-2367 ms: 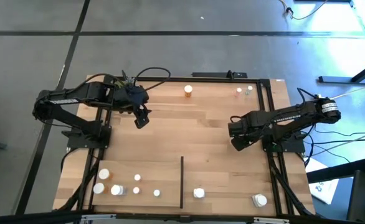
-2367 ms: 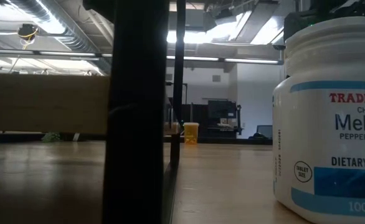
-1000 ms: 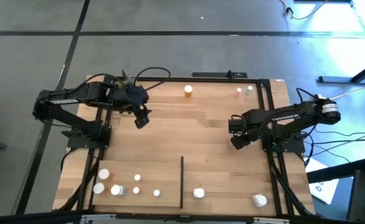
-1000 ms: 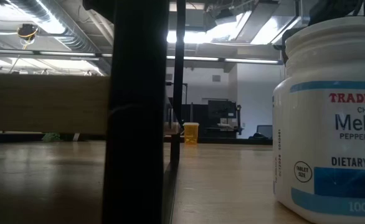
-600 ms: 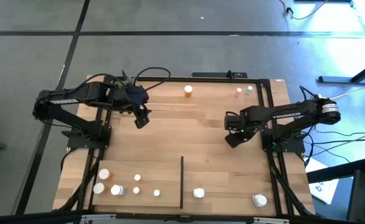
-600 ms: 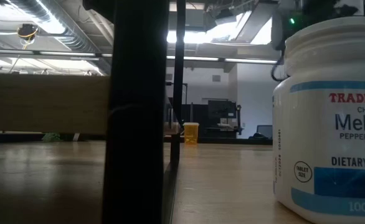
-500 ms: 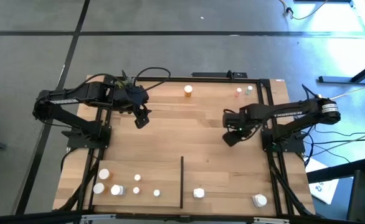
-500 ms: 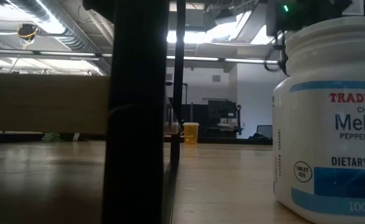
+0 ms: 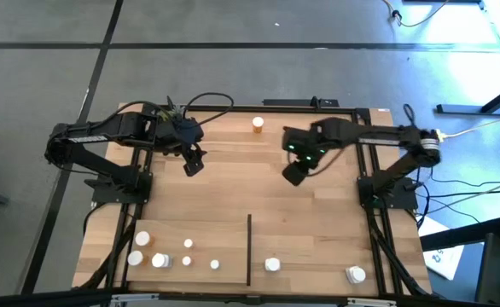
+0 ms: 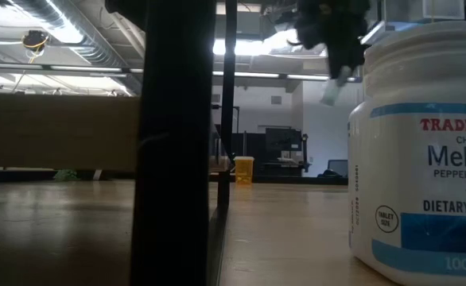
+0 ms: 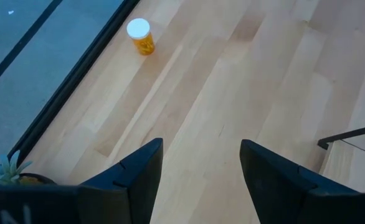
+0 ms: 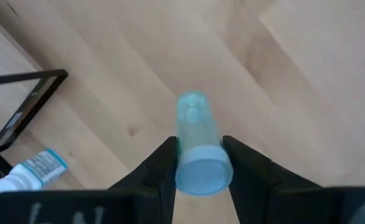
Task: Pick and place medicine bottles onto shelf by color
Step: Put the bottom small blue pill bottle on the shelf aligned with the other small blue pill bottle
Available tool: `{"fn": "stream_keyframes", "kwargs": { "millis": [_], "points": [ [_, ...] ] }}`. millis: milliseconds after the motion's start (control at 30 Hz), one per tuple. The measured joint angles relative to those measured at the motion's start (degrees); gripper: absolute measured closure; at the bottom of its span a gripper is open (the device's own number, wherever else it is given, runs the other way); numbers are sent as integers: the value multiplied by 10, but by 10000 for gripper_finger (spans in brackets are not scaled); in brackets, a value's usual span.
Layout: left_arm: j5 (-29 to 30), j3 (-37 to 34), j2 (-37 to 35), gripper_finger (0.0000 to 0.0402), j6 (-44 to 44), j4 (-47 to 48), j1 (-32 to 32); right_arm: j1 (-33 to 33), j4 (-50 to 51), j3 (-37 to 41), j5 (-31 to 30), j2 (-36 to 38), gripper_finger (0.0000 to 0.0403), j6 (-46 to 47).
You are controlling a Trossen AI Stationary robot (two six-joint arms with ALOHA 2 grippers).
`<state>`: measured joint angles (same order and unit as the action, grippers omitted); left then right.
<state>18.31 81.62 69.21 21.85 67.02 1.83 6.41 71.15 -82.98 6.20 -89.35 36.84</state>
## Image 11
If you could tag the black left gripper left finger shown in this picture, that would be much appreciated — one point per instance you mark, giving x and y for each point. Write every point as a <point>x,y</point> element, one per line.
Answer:
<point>132,186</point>

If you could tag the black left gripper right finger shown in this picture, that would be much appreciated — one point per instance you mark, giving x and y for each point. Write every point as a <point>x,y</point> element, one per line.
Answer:
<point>279,186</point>

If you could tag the orange pill bottle white cap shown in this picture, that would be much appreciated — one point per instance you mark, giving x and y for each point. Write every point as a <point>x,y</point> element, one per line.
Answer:
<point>142,39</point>

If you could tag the small potted green plant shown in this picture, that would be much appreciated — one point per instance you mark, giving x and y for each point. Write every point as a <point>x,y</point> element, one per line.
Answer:
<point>5,171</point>

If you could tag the black shelf divider frame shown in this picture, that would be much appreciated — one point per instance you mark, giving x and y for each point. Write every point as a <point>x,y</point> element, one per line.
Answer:
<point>350,134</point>

